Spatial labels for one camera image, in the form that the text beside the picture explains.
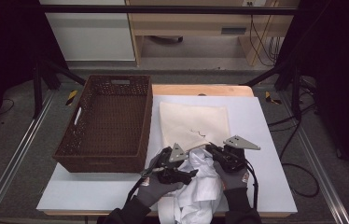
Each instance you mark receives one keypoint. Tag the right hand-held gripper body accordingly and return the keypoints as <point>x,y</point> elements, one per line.
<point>241,143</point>

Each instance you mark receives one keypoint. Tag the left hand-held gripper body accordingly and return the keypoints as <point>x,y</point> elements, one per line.
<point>177,153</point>

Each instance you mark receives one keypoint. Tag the white shirt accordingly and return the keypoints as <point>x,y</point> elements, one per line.
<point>200,193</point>

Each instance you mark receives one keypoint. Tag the cream mesh laundry bag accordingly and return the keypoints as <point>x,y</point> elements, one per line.
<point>191,121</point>

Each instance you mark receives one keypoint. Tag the brown woven basket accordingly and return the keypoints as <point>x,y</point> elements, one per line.
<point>110,124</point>

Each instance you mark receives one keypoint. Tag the person's right hand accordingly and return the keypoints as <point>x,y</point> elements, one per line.
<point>236,180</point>

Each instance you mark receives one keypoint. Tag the person's left hand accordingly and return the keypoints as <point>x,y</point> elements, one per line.
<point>152,191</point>

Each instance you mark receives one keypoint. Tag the white table board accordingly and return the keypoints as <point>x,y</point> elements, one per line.
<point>256,118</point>

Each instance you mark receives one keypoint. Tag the wooden table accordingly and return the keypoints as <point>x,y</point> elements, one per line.
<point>222,90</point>

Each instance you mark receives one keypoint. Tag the black metal stand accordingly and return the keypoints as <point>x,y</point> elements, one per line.
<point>296,93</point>
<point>37,90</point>

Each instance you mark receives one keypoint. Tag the black curtain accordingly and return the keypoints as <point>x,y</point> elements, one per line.
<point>340,77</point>
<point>4,46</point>

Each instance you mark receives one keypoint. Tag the light wooden desk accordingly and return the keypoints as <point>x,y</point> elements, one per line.
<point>194,23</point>

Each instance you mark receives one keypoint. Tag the white cabinet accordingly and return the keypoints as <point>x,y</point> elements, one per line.
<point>91,37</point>

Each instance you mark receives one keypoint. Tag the black horizontal bar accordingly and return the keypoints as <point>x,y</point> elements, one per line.
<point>163,9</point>

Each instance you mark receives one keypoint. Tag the aluminium floor rail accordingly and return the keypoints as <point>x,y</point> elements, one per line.
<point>17,155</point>
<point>322,174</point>

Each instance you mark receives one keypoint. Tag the white wall socket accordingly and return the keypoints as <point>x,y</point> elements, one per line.
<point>252,2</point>

